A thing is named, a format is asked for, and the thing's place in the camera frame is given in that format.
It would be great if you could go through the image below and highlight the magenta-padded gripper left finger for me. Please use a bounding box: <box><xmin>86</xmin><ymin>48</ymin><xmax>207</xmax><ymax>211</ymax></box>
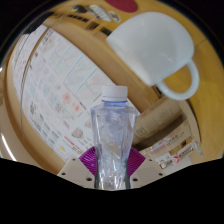
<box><xmin>56</xmin><ymin>147</ymin><xmax>98</xmax><ymax>190</ymax></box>

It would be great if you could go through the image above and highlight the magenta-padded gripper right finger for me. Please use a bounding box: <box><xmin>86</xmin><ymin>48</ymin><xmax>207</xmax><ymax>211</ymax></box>
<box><xmin>125</xmin><ymin>147</ymin><xmax>165</xmax><ymax>190</ymax></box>

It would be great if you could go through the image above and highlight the clear white-capped water bottle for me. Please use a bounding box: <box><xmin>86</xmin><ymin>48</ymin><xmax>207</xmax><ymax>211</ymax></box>
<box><xmin>90</xmin><ymin>85</ymin><xmax>139</xmax><ymax>191</ymax></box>

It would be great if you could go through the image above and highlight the small round white sticker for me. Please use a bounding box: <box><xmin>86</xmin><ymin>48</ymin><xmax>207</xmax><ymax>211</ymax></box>
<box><xmin>107</xmin><ymin>10</ymin><xmax>122</xmax><ymax>23</ymax></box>

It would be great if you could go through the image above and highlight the white marker pen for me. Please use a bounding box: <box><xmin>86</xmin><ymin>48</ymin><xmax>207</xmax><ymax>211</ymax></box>
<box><xmin>87</xmin><ymin>3</ymin><xmax>113</xmax><ymax>22</ymax></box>

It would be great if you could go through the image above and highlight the black and yellow tape measure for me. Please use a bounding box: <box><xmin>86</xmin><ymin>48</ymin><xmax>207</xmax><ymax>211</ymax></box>
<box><xmin>70</xmin><ymin>4</ymin><xmax>86</xmax><ymax>14</ymax></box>

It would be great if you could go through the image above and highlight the flat round red coaster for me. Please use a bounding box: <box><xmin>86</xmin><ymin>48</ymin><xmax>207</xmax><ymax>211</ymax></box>
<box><xmin>105</xmin><ymin>0</ymin><xmax>139</xmax><ymax>14</ymax></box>

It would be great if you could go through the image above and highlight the large printed wall poster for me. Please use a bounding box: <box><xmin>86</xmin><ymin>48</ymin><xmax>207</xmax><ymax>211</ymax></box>
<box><xmin>12</xmin><ymin>24</ymin><xmax>143</xmax><ymax>163</ymax></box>

